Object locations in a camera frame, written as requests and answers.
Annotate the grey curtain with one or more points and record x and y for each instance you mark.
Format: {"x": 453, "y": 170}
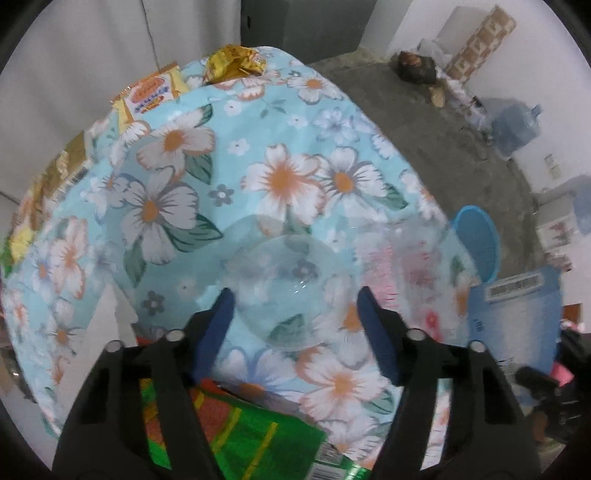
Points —
{"x": 63, "y": 61}

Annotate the grey cabinet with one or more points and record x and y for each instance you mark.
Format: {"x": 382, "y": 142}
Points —
{"x": 310, "y": 30}

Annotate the blue carton box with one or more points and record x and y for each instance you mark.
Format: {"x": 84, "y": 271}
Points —
{"x": 518, "y": 319}

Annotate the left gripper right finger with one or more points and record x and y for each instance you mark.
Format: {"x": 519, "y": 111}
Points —
{"x": 457, "y": 417}

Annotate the green snack bag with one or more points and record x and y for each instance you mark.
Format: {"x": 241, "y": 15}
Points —
{"x": 250, "y": 442}

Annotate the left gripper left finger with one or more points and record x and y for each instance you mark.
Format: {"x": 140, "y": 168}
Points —
{"x": 104, "y": 435}

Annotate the floral blue tablecloth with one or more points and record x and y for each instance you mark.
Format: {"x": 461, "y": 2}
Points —
{"x": 276, "y": 186}

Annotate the patterned rolled mat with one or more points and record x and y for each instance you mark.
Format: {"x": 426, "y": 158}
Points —
{"x": 484, "y": 42}

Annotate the blue water jug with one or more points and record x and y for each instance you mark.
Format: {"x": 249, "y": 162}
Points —
{"x": 514, "y": 127}

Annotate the gold crumpled wrapper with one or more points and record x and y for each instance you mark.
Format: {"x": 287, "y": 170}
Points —
{"x": 233, "y": 62}

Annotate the blue plastic trash basket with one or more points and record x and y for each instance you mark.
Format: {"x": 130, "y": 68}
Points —
{"x": 476, "y": 230}

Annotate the clear plastic cup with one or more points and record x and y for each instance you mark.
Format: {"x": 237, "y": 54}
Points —
{"x": 291, "y": 289}

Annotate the dark brown box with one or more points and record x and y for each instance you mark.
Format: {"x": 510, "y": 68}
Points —
{"x": 415, "y": 69}

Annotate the orange noodle packet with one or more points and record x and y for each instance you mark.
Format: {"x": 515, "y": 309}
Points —
{"x": 135, "y": 100}

